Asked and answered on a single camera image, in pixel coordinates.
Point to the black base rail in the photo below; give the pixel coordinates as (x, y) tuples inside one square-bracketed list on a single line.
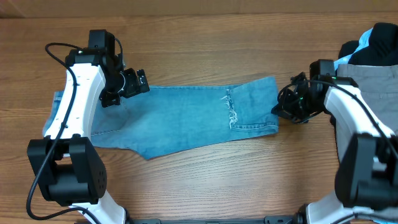
[(278, 219)]

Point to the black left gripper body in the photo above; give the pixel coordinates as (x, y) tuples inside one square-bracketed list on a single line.
[(130, 86)]

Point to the grey shorts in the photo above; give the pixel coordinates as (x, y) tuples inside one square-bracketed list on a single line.
[(378, 87)]

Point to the blue denim jeans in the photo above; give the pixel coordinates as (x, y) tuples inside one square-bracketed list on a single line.
[(169, 119)]

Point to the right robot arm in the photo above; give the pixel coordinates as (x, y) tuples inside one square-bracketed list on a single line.
[(366, 180)]

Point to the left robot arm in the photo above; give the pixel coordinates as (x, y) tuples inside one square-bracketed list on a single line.
[(69, 174)]

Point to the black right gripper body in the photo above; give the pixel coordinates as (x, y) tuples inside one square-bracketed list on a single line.
[(299, 106)]

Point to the light blue cloth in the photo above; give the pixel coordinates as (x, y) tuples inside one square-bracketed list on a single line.
[(351, 47)]

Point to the black garment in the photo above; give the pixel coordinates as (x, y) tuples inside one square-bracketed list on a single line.
[(382, 49)]

